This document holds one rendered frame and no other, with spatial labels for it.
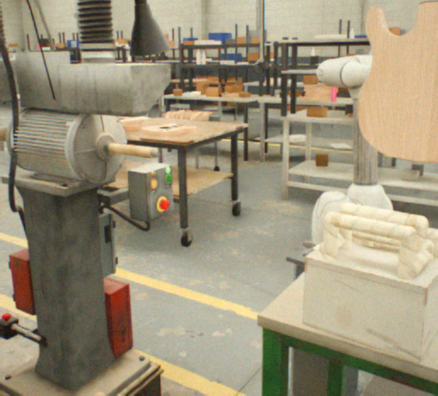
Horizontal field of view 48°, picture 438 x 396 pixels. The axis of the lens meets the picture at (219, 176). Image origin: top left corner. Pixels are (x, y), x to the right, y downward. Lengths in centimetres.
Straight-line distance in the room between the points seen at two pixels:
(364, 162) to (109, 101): 117
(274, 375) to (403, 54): 88
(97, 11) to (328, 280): 98
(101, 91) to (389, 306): 95
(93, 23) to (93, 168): 48
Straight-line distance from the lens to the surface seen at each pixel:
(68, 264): 192
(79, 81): 154
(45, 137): 178
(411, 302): 110
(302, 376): 242
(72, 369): 211
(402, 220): 115
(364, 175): 220
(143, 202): 193
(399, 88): 139
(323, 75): 208
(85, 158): 167
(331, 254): 114
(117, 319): 217
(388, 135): 141
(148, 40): 160
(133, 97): 139
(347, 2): 1291
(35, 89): 183
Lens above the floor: 156
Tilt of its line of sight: 14 degrees down
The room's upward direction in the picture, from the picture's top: 1 degrees counter-clockwise
